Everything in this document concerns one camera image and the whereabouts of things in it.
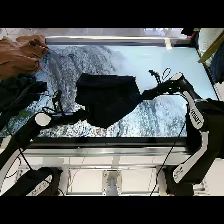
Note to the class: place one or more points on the dark blue jeans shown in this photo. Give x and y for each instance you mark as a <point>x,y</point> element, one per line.
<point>106,98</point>

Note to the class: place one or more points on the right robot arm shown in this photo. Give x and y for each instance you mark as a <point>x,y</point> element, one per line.
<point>200,133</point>

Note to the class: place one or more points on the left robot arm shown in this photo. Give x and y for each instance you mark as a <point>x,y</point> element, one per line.
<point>26,133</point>

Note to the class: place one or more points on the black garment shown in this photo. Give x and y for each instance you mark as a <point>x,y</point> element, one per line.
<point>16,95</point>

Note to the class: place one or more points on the brown garment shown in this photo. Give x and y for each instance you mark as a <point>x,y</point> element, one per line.
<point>20,55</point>

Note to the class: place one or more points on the dark blue garment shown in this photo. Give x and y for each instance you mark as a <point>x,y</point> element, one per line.
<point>218,66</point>

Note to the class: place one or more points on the silver frame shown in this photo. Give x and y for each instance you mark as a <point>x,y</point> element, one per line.
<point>113,156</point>

